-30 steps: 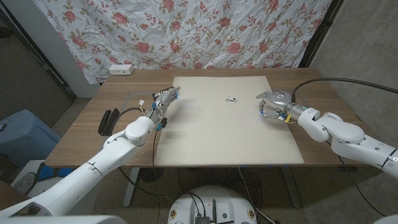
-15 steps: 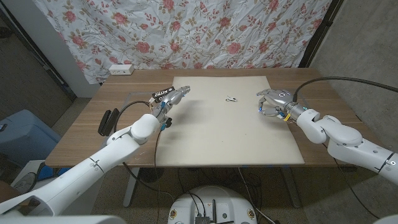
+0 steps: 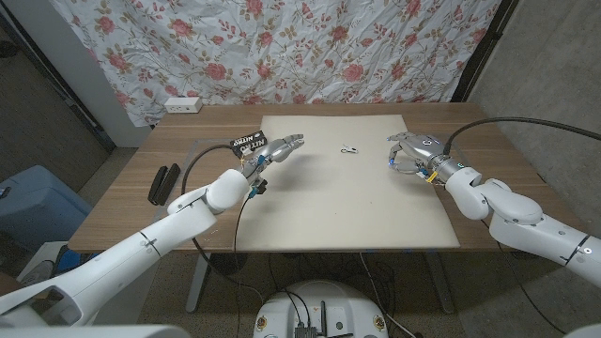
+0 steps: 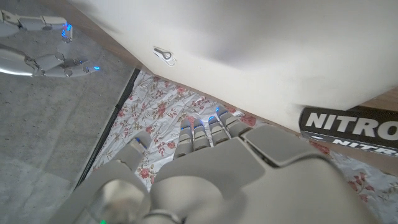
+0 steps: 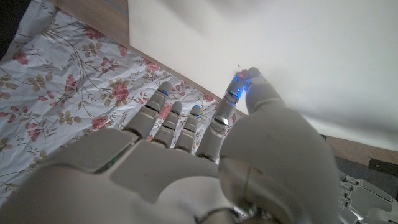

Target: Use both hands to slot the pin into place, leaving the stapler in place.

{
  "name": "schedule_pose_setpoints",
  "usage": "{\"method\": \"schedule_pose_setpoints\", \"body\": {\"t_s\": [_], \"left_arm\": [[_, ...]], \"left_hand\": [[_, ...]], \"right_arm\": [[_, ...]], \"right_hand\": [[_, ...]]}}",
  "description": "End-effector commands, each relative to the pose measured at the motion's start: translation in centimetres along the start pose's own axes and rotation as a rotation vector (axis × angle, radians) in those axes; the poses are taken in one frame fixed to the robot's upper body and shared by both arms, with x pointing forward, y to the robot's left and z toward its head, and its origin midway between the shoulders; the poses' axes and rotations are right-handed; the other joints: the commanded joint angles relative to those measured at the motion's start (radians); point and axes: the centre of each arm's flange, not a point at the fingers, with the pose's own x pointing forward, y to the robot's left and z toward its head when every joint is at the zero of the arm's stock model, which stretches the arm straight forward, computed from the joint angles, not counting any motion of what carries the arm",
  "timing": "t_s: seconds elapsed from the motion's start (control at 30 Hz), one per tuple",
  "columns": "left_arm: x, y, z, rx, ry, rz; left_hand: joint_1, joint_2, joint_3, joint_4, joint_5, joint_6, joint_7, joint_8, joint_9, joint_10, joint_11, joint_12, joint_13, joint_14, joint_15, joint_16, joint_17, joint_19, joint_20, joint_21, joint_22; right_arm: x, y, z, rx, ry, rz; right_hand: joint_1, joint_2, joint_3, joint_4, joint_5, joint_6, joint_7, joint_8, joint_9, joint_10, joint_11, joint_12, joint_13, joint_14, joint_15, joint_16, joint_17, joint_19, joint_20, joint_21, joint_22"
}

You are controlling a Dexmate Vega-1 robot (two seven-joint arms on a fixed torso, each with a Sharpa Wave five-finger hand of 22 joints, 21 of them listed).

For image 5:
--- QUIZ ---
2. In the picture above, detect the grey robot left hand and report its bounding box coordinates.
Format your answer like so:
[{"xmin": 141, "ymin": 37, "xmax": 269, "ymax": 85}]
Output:
[{"xmin": 338, "ymin": 172, "xmax": 398, "ymax": 224}]

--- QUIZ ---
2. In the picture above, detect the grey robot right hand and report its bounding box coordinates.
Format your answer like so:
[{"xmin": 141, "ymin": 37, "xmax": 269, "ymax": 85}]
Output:
[{"xmin": 0, "ymin": 67, "xmax": 341, "ymax": 224}]

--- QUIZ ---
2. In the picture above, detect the red push pin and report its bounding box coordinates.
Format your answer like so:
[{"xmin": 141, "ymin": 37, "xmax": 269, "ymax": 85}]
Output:
[{"xmin": 236, "ymin": 63, "xmax": 248, "ymax": 78}]

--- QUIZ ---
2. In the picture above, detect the cream foam board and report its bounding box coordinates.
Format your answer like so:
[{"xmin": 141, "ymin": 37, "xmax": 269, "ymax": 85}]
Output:
[{"xmin": 127, "ymin": 0, "xmax": 398, "ymax": 152}]

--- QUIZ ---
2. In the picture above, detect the floral backdrop cloth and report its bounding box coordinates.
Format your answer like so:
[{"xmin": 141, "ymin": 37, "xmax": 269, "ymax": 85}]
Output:
[{"xmin": 0, "ymin": 0, "xmax": 246, "ymax": 208}]

